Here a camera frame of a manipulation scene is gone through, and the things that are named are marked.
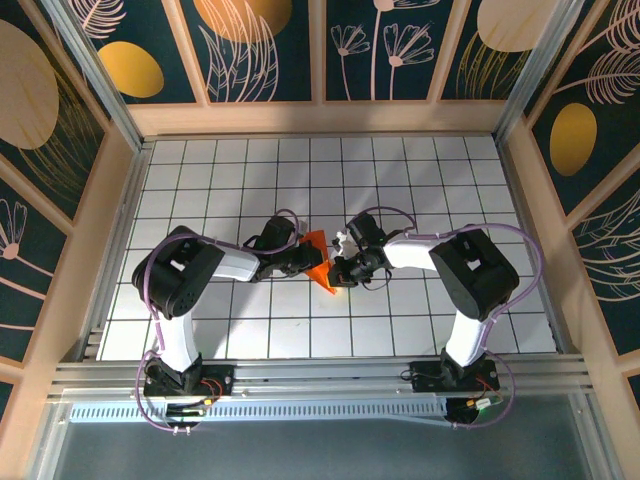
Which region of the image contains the orange paper sheet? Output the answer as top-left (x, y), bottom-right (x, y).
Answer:
top-left (299, 229), bottom-right (338, 295)

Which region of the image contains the thin black cable loop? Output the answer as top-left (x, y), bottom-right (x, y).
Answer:
top-left (358, 267), bottom-right (392, 293)

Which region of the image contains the long aluminium frame rail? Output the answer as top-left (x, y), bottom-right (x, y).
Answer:
top-left (47, 353), bottom-right (596, 401)

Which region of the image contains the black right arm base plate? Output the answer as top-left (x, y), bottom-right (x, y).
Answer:
top-left (409, 360), bottom-right (500, 394)

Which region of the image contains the grey slotted cable duct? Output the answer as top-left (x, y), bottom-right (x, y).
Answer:
top-left (68, 399), bottom-right (451, 426)

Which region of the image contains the aluminium side rail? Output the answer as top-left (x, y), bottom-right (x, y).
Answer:
top-left (74, 139), bottom-right (156, 361)
top-left (494, 138), bottom-right (574, 355)

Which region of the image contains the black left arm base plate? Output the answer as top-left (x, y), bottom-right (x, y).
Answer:
top-left (143, 363), bottom-right (236, 397)

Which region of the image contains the aluminium corner post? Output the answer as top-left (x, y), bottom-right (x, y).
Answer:
top-left (492, 0), bottom-right (599, 144)
top-left (39, 0), bottom-right (151, 154)

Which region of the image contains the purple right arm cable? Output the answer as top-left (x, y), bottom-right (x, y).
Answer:
top-left (347, 206), bottom-right (545, 431)

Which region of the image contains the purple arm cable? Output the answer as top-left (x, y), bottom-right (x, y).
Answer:
top-left (133, 208), bottom-right (304, 435)
top-left (347, 206), bottom-right (545, 431)

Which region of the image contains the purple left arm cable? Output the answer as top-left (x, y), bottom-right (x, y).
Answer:
top-left (133, 208), bottom-right (304, 435)

